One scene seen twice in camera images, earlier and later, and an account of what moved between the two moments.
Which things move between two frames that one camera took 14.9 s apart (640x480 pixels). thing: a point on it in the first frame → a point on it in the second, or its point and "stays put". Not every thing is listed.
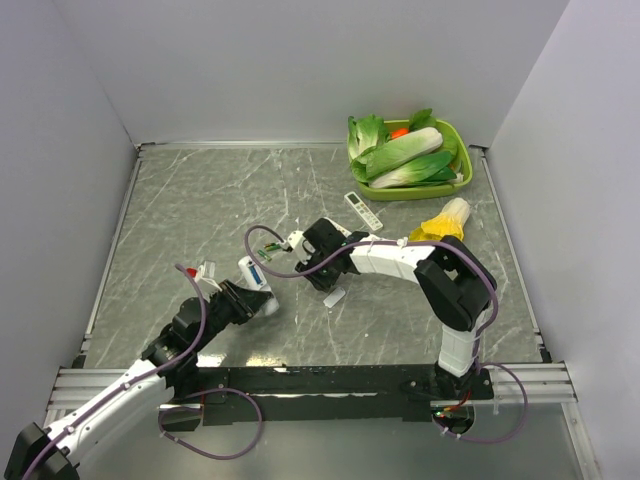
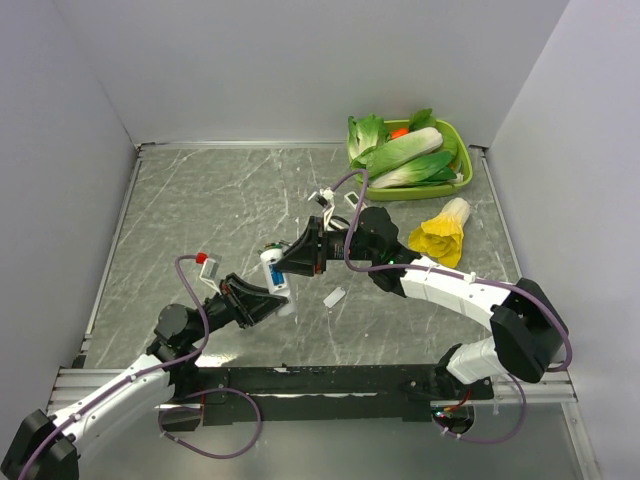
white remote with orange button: (258, 282) → (276, 278)
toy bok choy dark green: (428, 169) stays put
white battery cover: (334, 297) stays put
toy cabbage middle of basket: (394, 152) stays put
